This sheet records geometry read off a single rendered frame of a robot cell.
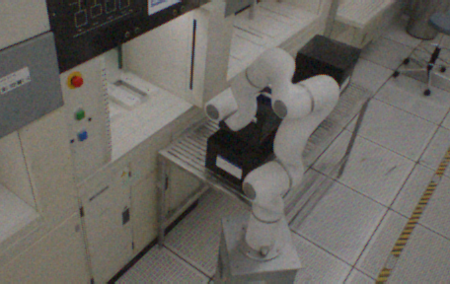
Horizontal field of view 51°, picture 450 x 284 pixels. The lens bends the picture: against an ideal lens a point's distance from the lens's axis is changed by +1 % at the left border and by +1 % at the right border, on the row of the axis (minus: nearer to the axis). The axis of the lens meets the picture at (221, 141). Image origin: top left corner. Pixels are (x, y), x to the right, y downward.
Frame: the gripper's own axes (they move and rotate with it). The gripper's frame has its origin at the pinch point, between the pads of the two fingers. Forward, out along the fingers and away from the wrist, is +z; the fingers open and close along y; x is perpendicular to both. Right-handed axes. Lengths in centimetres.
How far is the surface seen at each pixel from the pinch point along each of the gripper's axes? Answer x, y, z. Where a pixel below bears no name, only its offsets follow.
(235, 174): -42.3, 3.7, -14.2
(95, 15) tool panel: 31, -38, -50
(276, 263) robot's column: -49, 41, -38
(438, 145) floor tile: -126, 65, 196
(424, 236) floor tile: -126, 86, 96
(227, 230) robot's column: -49, 17, -37
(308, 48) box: -24, -14, 80
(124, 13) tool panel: 27, -38, -36
